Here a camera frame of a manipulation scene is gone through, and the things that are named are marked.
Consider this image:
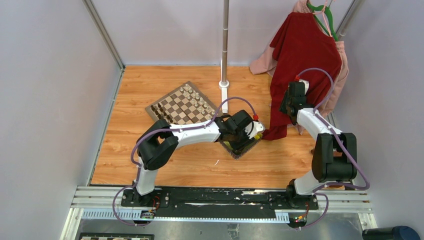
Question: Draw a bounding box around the gold metal tray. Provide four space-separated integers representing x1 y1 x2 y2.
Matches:
220 133 263 160

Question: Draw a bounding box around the wooden folding chess board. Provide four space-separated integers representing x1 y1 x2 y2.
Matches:
145 81 223 125

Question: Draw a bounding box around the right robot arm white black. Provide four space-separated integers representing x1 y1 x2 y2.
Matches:
280 81 358 209

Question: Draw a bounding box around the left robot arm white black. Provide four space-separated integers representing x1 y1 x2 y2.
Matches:
132 110 265 207

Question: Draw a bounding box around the white stand base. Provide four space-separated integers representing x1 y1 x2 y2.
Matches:
218 80 230 114

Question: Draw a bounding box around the red shirt on hanger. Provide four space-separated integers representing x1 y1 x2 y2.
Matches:
263 12 342 141

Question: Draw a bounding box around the green clothes hanger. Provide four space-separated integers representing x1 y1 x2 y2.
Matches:
306 0 339 42

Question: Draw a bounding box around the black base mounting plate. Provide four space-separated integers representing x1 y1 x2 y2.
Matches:
120 186 318 219

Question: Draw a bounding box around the grey metal stand pole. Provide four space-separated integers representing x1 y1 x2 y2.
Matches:
219 0 230 88

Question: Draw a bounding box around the dark blue bottle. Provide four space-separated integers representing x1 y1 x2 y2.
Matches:
362 225 421 240

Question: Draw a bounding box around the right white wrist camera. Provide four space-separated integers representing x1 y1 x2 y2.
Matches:
295 75 310 95

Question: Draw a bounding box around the aluminium rail frame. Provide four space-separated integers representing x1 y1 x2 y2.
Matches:
60 186 377 240

